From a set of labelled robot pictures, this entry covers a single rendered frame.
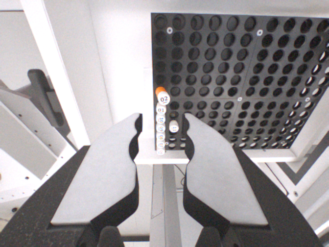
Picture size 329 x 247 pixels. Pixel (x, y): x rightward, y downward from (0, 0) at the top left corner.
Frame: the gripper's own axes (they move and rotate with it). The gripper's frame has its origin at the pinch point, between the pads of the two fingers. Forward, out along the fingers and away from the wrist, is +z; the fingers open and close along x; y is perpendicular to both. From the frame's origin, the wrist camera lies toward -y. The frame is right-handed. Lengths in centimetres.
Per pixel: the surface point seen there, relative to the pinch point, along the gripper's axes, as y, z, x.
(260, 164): 18.6, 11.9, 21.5
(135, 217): 228, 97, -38
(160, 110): 2.7, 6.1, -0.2
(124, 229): 267, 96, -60
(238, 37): -5.2, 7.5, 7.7
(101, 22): -6.4, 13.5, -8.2
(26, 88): 10, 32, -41
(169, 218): 87, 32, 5
